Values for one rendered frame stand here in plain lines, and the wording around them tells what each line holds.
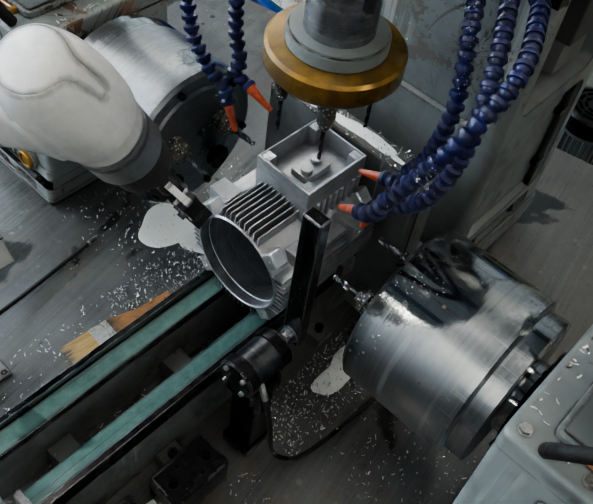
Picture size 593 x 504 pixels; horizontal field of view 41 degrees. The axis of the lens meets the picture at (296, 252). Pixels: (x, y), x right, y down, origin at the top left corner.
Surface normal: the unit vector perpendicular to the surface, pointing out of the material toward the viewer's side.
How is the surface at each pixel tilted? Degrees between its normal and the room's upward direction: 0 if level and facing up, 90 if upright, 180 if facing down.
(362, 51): 0
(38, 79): 44
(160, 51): 2
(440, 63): 90
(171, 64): 2
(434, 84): 90
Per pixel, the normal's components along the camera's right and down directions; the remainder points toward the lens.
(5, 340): 0.11, -0.62
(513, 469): -0.68, 0.51
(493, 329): -0.10, -0.44
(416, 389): -0.60, 0.27
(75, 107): 0.63, 0.56
